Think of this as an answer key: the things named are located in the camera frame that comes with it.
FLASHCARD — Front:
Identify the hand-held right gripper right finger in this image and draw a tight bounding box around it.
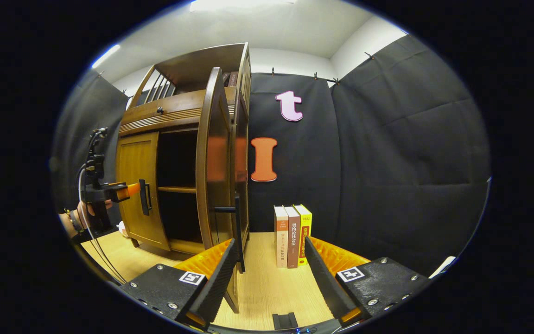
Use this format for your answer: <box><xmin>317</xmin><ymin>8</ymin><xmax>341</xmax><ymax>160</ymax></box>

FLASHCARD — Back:
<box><xmin>304</xmin><ymin>236</ymin><xmax>434</xmax><ymax>328</ymax></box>

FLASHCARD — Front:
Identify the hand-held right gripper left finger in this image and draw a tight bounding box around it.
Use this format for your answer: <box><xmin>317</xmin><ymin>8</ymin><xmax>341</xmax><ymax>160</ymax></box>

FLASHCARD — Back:
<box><xmin>120</xmin><ymin>238</ymin><xmax>241</xmax><ymax>331</ymax></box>

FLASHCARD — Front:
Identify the black door handle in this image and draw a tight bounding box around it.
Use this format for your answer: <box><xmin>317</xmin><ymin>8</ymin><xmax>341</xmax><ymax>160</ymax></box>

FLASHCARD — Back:
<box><xmin>138</xmin><ymin>179</ymin><xmax>153</xmax><ymax>217</ymax></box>
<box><xmin>214</xmin><ymin>195</ymin><xmax>245</xmax><ymax>273</ymax></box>

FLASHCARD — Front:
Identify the wooden shoe cabinet door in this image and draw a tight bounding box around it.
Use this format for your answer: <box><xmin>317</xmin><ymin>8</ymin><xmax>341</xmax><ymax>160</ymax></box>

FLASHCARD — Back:
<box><xmin>196</xmin><ymin>67</ymin><xmax>241</xmax><ymax>314</ymax></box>
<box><xmin>115</xmin><ymin>131</ymin><xmax>171</xmax><ymax>251</ymax></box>

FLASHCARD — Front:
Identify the wooden double-door shoe cabinet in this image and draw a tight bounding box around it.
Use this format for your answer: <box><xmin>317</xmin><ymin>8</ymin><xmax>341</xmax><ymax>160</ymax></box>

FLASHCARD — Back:
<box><xmin>115</xmin><ymin>43</ymin><xmax>252</xmax><ymax>314</ymax></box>

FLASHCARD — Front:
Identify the wooden cabinet drawer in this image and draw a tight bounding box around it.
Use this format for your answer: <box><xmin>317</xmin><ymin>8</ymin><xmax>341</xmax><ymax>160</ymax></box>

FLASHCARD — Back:
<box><xmin>121</xmin><ymin>88</ymin><xmax>237</xmax><ymax>133</ymax></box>

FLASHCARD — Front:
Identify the brown book with white print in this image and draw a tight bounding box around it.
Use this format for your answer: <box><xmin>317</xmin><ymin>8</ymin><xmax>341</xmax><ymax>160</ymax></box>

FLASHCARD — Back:
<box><xmin>284</xmin><ymin>206</ymin><xmax>301</xmax><ymax>269</ymax></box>

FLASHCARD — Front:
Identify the yellow book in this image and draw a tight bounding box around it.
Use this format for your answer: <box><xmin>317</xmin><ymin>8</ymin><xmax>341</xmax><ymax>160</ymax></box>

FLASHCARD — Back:
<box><xmin>293</xmin><ymin>204</ymin><xmax>312</xmax><ymax>266</ymax></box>

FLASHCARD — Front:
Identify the white rounded object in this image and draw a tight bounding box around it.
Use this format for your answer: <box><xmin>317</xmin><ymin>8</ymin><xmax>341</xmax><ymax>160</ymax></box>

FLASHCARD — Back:
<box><xmin>428</xmin><ymin>256</ymin><xmax>457</xmax><ymax>279</ymax></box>

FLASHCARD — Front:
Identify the small ceiling light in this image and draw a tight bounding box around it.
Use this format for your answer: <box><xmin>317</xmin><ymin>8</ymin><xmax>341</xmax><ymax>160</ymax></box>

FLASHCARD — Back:
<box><xmin>92</xmin><ymin>44</ymin><xmax>121</xmax><ymax>69</ymax></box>

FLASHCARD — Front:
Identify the large ceiling light panel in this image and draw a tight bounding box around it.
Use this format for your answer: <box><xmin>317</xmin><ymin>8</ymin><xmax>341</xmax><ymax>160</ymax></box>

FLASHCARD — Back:
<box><xmin>188</xmin><ymin>0</ymin><xmax>298</xmax><ymax>13</ymax></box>

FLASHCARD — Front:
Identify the dark wrist bracelet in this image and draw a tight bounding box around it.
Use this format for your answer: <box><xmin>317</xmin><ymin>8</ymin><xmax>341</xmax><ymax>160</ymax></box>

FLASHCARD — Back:
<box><xmin>64</xmin><ymin>209</ymin><xmax>85</xmax><ymax>234</ymax></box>

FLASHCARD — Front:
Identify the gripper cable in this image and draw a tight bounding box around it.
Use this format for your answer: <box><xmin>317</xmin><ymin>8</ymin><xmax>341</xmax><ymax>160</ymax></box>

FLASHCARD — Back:
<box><xmin>77</xmin><ymin>162</ymin><xmax>127</xmax><ymax>284</ymax></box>

